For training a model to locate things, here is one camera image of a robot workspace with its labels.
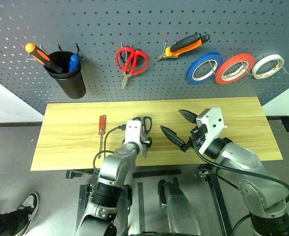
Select black handled scissors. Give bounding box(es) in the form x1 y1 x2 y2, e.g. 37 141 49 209
132 116 153 135

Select black pen cup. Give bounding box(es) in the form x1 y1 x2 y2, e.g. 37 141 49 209
43 43 87 100

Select blue tape roll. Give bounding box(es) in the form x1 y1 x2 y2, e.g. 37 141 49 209
186 51 224 85

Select large red tape roll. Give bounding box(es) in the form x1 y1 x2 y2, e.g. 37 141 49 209
214 53 256 86

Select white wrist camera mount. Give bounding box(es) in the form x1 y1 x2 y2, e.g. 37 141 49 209
123 119 145 158
195 107 227 156

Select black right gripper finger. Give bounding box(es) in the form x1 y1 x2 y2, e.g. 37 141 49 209
160 124 188 152
178 109 198 124

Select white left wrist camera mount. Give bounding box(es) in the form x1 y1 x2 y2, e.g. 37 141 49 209
123 119 145 158

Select black metal table frame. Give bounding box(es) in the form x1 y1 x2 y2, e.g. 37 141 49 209
65 164 234 236

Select red handled screwdriver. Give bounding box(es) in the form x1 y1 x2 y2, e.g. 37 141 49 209
97 114 107 159

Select red handled scissors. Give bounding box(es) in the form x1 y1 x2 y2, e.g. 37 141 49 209
115 46 150 90

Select grey rounded robot body part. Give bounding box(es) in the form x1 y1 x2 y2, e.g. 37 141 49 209
158 179 202 236

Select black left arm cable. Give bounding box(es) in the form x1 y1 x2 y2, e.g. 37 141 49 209
93 124 127 176

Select grey perforated pegboard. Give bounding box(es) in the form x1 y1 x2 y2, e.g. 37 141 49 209
0 0 289 117

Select orange black pliers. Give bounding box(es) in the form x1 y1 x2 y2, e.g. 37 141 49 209
156 32 211 62

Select dark trouser leg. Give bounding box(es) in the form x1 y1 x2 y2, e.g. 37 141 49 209
0 212 25 236

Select white tape roll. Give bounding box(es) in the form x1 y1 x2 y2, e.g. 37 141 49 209
251 54 286 81

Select blue handled screwdriver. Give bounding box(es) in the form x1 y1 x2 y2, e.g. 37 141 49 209
68 54 81 73

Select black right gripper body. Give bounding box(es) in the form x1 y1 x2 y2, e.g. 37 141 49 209
186 123 208 149

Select black white sneaker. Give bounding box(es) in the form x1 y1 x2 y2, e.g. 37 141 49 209
10 192 40 236

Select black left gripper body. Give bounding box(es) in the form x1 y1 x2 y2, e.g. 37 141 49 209
140 134 153 149

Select orange black handled screwdriver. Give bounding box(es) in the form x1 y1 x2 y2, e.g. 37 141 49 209
24 42 64 75

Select dark rounded robot body part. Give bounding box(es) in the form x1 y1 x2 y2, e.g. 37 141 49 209
113 185 133 236

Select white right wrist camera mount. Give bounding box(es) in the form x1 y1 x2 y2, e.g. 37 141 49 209
195 107 227 156

